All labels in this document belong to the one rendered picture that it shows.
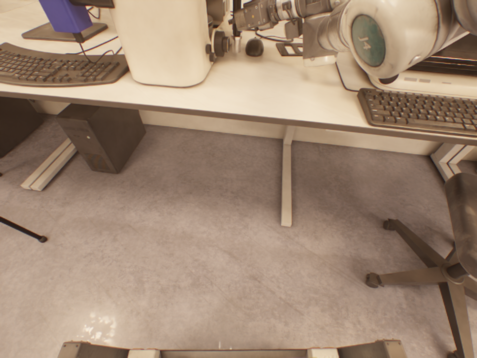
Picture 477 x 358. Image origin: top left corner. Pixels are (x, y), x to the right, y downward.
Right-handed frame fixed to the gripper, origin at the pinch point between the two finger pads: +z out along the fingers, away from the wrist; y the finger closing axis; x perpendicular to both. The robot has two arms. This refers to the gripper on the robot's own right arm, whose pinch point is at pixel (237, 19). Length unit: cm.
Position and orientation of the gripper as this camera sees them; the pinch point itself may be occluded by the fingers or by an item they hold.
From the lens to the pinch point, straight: 78.3
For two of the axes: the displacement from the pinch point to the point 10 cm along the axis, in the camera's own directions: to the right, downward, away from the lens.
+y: 5.2, -6.5, 5.6
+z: -8.1, -1.6, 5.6
